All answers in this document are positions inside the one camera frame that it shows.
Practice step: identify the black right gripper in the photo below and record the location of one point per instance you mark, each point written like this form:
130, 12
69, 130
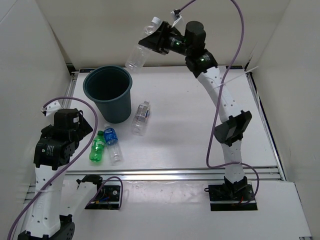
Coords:
158, 41

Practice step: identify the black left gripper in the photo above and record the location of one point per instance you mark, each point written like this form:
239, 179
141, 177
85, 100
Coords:
84, 128

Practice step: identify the clear plastic bottle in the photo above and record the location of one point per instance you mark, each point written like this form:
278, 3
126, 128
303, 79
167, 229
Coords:
140, 54

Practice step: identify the green plastic soda bottle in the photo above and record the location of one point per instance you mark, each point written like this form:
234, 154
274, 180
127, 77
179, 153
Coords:
97, 148

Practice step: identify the white label clear bottle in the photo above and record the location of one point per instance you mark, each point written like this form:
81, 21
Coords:
140, 119

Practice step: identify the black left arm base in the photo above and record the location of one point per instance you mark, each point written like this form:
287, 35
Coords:
109, 195

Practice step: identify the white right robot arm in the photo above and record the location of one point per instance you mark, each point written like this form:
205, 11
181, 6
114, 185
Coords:
234, 120

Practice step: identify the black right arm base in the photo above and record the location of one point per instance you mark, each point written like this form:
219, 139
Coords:
222, 200

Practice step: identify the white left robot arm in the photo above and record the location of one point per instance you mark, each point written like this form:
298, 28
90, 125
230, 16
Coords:
49, 220

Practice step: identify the dark teal plastic bin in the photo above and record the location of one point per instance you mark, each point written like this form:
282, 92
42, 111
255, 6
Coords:
109, 87

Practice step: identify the blue label clear bottle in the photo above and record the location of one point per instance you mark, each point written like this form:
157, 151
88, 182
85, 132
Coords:
112, 144

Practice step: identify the aluminium table frame rail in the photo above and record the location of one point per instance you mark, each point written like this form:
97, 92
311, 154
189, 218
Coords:
196, 174

